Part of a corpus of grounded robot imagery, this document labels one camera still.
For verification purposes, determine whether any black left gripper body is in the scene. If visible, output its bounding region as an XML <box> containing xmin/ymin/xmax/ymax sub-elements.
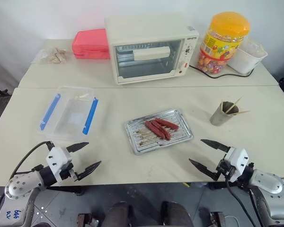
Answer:
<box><xmin>60</xmin><ymin>162</ymin><xmax>79</xmax><ymax>182</ymax></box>

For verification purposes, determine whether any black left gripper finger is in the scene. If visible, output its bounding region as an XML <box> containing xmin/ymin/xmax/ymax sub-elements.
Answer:
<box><xmin>76</xmin><ymin>160</ymin><xmax>102</xmax><ymax>181</ymax></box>
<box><xmin>66</xmin><ymin>142</ymin><xmax>89</xmax><ymax>154</ymax></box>

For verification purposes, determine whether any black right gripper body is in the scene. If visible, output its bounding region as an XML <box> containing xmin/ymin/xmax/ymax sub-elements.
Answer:
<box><xmin>215</xmin><ymin>158</ymin><xmax>237</xmax><ymax>178</ymax></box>

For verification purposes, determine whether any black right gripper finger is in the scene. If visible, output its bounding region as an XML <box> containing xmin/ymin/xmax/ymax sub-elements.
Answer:
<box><xmin>200</xmin><ymin>139</ymin><xmax>230</xmax><ymax>155</ymax></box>
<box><xmin>188</xmin><ymin>158</ymin><xmax>221</xmax><ymax>182</ymax></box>

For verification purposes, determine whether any grey metal cup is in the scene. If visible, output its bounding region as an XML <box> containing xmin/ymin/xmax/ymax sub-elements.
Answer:
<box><xmin>209</xmin><ymin>101</ymin><xmax>240</xmax><ymax>127</ymax></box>

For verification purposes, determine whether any clear box with blue clips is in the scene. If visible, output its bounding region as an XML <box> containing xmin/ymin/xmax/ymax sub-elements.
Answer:
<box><xmin>35</xmin><ymin>86</ymin><xmax>101</xmax><ymax>142</ymax></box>

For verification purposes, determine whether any red sausage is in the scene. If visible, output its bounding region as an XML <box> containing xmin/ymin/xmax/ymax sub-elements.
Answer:
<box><xmin>155</xmin><ymin>117</ymin><xmax>180</xmax><ymax>131</ymax></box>
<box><xmin>144</xmin><ymin>121</ymin><xmax>162</xmax><ymax>138</ymax></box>
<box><xmin>151</xmin><ymin>120</ymin><xmax>172</xmax><ymax>140</ymax></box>

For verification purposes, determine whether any dark rounded shape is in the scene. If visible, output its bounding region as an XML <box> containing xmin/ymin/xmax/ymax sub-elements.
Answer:
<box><xmin>160</xmin><ymin>201</ymin><xmax>193</xmax><ymax>227</ymax></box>
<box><xmin>105</xmin><ymin>201</ymin><xmax>131</xmax><ymax>227</ymax></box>

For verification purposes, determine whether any silver metal baking tray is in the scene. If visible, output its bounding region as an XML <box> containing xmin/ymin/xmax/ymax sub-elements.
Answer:
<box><xmin>124</xmin><ymin>108</ymin><xmax>194</xmax><ymax>156</ymax></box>

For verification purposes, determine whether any white bin with plastic liner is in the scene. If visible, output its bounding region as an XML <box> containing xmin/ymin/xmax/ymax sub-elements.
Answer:
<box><xmin>227</xmin><ymin>37</ymin><xmax>268</xmax><ymax>75</ymax></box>

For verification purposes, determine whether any clear bag of beige snacks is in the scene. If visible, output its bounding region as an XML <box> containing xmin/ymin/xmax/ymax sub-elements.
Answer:
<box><xmin>31</xmin><ymin>47</ymin><xmax>71</xmax><ymax>65</ymax></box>

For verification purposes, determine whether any candy jar with orange lid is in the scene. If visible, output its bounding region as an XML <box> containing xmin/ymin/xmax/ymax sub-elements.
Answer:
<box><xmin>195</xmin><ymin>12</ymin><xmax>251</xmax><ymax>75</ymax></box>

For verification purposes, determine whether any red plastic box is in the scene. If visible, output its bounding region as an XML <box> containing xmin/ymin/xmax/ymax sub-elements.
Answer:
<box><xmin>71</xmin><ymin>28</ymin><xmax>110</xmax><ymax>60</ymax></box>

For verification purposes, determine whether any white toaster oven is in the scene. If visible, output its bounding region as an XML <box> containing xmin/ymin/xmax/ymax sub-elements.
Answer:
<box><xmin>104</xmin><ymin>13</ymin><xmax>200</xmax><ymax>86</ymax></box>

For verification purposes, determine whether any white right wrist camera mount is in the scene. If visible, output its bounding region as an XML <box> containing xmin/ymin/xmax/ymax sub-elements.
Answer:
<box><xmin>225</xmin><ymin>148</ymin><xmax>251</xmax><ymax>183</ymax></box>

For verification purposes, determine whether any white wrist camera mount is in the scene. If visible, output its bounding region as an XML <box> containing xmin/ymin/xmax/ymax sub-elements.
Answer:
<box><xmin>225</xmin><ymin>148</ymin><xmax>251</xmax><ymax>183</ymax></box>
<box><xmin>45</xmin><ymin>146</ymin><xmax>74</xmax><ymax>183</ymax></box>

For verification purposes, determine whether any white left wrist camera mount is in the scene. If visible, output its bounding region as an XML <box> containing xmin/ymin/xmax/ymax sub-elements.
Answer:
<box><xmin>45</xmin><ymin>146</ymin><xmax>74</xmax><ymax>183</ymax></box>

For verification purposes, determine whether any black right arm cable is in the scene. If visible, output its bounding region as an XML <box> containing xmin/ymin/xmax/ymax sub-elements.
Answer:
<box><xmin>224</xmin><ymin>177</ymin><xmax>260</xmax><ymax>227</ymax></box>

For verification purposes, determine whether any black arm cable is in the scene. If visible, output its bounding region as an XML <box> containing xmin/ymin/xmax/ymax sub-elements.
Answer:
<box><xmin>224</xmin><ymin>177</ymin><xmax>260</xmax><ymax>227</ymax></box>
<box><xmin>9</xmin><ymin>141</ymin><xmax>54</xmax><ymax>178</ymax></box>

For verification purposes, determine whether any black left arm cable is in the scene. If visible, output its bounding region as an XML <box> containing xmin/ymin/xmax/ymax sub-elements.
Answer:
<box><xmin>9</xmin><ymin>141</ymin><xmax>54</xmax><ymax>178</ymax></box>

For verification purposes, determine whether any black oven power cable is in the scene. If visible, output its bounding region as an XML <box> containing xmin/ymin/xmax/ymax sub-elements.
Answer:
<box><xmin>188</xmin><ymin>63</ymin><xmax>255</xmax><ymax>79</ymax></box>

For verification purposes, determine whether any dark bag with white cable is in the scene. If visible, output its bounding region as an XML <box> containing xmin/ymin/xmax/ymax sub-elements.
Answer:
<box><xmin>0</xmin><ymin>81</ymin><xmax>12</xmax><ymax>130</ymax></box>

